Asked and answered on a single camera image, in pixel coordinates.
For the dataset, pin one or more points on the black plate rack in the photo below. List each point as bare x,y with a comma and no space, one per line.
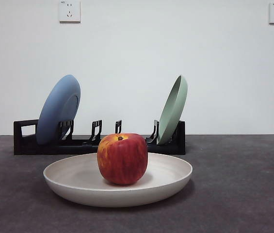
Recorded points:
25,148

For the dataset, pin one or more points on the blue plate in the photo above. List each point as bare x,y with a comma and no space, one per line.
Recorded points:
54,109

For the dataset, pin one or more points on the cream yellow plate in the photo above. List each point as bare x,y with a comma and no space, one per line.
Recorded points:
73,176

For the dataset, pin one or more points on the red yellow apple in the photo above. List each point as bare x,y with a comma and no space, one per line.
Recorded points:
123,160

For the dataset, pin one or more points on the green plate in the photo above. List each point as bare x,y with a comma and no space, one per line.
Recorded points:
174,111

